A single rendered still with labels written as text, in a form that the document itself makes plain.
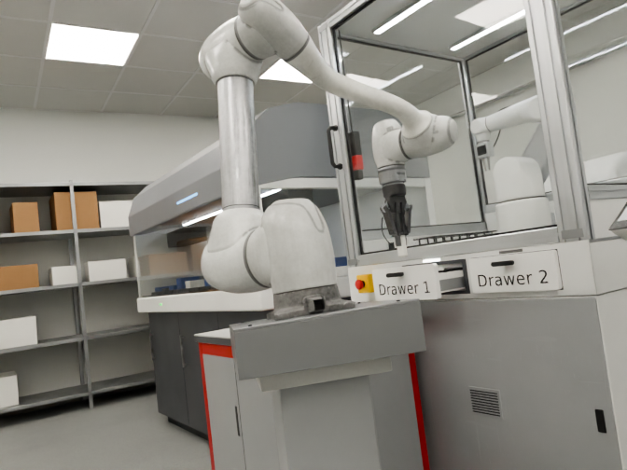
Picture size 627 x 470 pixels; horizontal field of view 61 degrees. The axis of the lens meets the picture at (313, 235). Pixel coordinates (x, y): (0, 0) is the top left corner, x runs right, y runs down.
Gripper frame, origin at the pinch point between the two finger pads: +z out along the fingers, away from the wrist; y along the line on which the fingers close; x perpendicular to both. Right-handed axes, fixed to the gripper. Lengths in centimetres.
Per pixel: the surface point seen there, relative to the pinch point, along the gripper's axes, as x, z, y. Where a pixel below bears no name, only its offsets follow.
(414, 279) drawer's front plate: -2.7, 11.0, 1.1
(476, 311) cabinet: -12.9, 23.4, 16.2
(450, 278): -9.5, 12.1, 10.0
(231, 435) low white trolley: 53, 59, -43
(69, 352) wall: 424, 54, -30
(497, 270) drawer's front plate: -24.3, 11.1, 14.5
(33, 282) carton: 386, -15, -60
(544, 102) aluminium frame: -46, -34, 17
